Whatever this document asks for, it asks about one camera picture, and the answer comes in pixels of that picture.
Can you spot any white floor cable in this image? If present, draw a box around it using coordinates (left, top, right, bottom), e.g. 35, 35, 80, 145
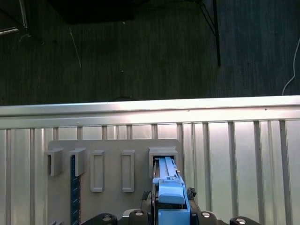
282, 37, 300, 96

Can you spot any grey parts rack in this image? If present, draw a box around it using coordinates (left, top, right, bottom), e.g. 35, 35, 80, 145
44, 138, 183, 225

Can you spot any hard disk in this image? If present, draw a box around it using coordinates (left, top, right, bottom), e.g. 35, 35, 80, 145
151, 156, 192, 225

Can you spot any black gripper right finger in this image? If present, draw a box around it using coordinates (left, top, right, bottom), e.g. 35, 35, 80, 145
186, 187, 261, 225

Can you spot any RAM stick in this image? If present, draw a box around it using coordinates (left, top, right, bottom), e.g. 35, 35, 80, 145
70, 154, 82, 225

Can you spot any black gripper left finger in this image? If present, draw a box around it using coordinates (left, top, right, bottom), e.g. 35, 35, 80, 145
81, 190, 154, 225

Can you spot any black furniture leg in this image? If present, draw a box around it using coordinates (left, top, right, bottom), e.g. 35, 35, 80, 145
198, 0, 222, 68

